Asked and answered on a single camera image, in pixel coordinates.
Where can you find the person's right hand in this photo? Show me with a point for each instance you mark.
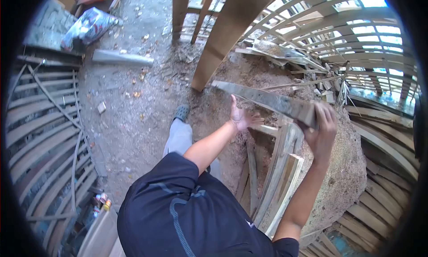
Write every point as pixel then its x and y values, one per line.
pixel 322 140

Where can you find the person's left hand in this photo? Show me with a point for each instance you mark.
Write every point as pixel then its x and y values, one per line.
pixel 240 118

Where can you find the person's left thumb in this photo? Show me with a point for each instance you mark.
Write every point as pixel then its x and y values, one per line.
pixel 233 105

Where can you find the person's left fingers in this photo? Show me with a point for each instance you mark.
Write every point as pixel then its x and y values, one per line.
pixel 255 119

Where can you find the person's right fingers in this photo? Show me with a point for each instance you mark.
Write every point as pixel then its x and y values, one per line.
pixel 326 114

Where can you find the weathered grey wooden plank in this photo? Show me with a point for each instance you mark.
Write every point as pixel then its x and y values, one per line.
pixel 267 99

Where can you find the pile of wood scraps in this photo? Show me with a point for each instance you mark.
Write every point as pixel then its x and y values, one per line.
pixel 301 68

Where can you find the person's legs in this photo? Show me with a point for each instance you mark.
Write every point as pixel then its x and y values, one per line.
pixel 180 136

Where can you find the sawdust pile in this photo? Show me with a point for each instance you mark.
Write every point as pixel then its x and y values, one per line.
pixel 337 176

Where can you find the pale wooden lattice fence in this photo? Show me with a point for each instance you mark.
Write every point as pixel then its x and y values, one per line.
pixel 351 39

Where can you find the stack of curved planks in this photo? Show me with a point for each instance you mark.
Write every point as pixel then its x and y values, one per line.
pixel 381 176

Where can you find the thin wooden posts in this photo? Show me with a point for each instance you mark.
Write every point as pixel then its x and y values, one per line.
pixel 182 12

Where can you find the person's body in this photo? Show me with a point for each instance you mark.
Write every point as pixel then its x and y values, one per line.
pixel 187 216

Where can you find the grey pipe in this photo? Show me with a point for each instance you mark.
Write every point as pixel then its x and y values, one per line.
pixel 122 58

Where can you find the small wooden block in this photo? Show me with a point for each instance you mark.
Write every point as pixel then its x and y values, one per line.
pixel 101 107

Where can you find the small colourful cans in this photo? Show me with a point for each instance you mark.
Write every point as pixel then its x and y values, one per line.
pixel 103 203

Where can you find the printed plastic sack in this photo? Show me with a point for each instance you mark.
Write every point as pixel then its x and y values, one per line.
pixel 88 26

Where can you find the pale flat wooden board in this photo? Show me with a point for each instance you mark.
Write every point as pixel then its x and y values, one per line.
pixel 102 235

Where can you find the dark slatted wooden fence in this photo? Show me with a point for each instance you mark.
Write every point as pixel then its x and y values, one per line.
pixel 43 140

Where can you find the stack of grey bricks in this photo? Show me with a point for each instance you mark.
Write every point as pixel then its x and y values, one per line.
pixel 50 22

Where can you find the wooden frame of boards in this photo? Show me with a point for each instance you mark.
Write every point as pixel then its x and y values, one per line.
pixel 281 176

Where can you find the thick brown wooden post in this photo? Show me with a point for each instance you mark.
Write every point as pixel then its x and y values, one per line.
pixel 227 39

